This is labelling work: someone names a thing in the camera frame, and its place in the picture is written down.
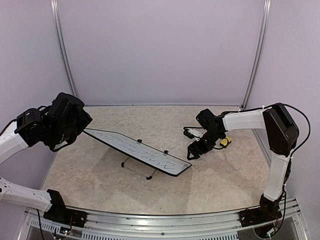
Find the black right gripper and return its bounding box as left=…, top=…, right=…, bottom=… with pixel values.
left=186, top=129, right=223, bottom=160

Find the yellow whiteboard eraser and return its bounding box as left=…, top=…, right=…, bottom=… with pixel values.
left=219, top=136, right=232, bottom=148

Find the black framed whiteboard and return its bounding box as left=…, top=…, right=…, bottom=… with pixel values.
left=83, top=128, right=192, bottom=177

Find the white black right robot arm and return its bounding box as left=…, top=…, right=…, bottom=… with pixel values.
left=183, top=103, right=299, bottom=223

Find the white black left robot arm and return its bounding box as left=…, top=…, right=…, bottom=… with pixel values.
left=0, top=92, right=93, bottom=223

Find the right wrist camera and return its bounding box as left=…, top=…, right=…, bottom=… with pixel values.
left=183, top=126, right=203, bottom=141

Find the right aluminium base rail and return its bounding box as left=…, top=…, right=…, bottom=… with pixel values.
left=243, top=106, right=273, bottom=163

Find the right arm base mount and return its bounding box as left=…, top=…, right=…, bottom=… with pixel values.
left=238, top=207, right=282, bottom=227

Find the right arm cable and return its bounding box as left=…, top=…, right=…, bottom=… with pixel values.
left=282, top=102, right=312, bottom=158

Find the front aluminium rail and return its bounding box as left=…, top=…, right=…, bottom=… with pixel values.
left=23, top=197, right=307, bottom=240

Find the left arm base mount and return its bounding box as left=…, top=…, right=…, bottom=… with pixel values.
left=43, top=205, right=88, bottom=228

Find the right aluminium frame post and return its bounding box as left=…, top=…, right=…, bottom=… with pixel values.
left=241, top=0, right=272, bottom=109

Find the aluminium frame post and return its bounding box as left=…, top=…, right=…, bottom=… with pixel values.
left=50, top=0, right=79, bottom=98
left=241, top=0, right=272, bottom=109

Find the left aluminium frame post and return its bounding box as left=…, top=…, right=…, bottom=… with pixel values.
left=50, top=0, right=79, bottom=98

